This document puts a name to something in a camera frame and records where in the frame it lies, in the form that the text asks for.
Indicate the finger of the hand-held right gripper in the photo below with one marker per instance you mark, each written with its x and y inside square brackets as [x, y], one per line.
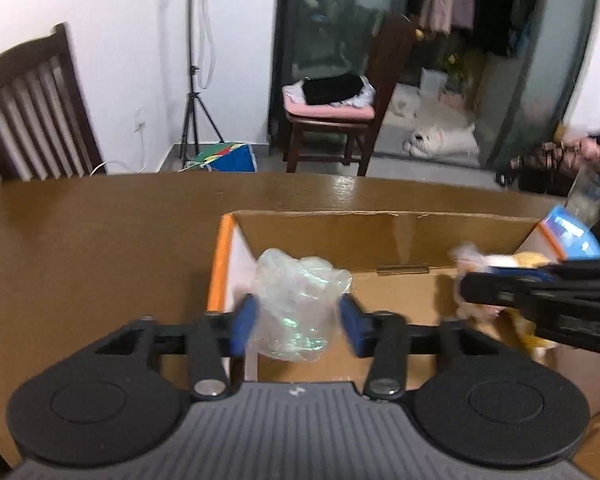
[500, 287]
[580, 327]

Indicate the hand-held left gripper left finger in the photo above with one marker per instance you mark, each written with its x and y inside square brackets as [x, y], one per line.
[245, 322]

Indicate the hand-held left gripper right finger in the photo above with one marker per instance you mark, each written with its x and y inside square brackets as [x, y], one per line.
[352, 325]

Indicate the yellow plush toy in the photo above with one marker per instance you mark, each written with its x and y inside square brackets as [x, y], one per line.
[530, 260]

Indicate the clear plastic bag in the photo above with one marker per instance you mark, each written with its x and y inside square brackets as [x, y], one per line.
[295, 305]

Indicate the orange cardboard box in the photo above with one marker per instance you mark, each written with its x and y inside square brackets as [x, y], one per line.
[390, 240]

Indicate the blue tissue pack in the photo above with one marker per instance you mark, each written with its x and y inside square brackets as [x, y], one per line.
[570, 235]

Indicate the dark patterned bag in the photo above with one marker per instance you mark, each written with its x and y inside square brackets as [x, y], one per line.
[545, 165]

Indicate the white fluffy dog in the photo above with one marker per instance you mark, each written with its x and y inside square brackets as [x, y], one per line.
[445, 140]

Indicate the colourful blue bag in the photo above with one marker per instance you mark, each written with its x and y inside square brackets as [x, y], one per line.
[232, 157]

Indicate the pink seat cushion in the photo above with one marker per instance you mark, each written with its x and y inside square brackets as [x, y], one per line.
[330, 111]

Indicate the white box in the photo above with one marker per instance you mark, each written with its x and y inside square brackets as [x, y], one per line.
[432, 81]

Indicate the black tripod stand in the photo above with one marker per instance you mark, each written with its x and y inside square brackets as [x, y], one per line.
[194, 110]

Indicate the white crumpled cloth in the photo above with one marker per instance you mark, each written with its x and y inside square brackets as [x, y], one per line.
[292, 92]

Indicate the black folded cloth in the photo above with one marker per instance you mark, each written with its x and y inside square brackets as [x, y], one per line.
[332, 87]

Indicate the hanging dark clothes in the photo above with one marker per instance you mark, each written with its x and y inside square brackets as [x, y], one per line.
[505, 5]

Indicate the glass sliding door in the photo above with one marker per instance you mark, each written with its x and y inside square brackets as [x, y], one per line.
[325, 25]

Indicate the dark wooden slatted chair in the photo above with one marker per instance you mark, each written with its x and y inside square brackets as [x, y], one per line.
[30, 105]

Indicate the white wall socket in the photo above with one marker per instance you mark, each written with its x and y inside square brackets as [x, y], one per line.
[140, 126]

